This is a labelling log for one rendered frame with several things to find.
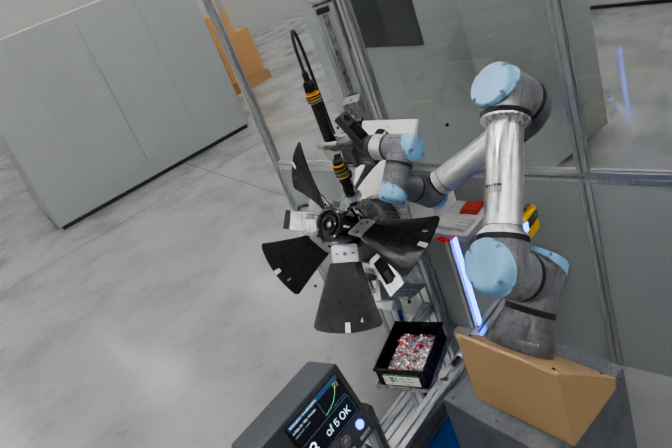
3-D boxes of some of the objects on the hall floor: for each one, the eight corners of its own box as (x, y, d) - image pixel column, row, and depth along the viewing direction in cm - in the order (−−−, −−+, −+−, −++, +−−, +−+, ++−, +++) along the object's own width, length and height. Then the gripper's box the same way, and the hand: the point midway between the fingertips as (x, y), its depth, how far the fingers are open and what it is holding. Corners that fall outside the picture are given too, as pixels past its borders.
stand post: (457, 390, 280) (384, 178, 232) (474, 396, 274) (403, 179, 225) (452, 397, 277) (377, 184, 229) (469, 403, 271) (396, 185, 223)
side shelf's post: (487, 361, 289) (443, 218, 254) (494, 363, 286) (451, 219, 252) (483, 367, 287) (438, 223, 252) (490, 369, 284) (446, 224, 249)
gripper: (368, 172, 171) (316, 169, 186) (391, 152, 178) (339, 151, 193) (359, 145, 168) (306, 145, 182) (382, 126, 174) (330, 127, 189)
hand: (323, 140), depth 185 cm, fingers closed on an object, 4 cm apart
